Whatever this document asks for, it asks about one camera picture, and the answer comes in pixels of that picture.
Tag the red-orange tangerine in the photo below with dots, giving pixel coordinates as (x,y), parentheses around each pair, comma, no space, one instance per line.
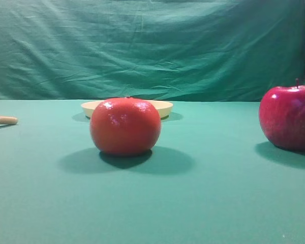
(125,126)

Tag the wooden handle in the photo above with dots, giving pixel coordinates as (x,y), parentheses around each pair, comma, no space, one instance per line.
(6,120)

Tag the yellow plate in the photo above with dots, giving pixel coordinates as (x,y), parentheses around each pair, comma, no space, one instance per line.
(163,107)

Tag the dark red apple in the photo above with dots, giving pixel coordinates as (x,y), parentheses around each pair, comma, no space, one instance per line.
(282,116)

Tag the green backdrop cloth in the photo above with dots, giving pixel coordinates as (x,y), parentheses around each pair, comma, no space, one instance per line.
(164,50)

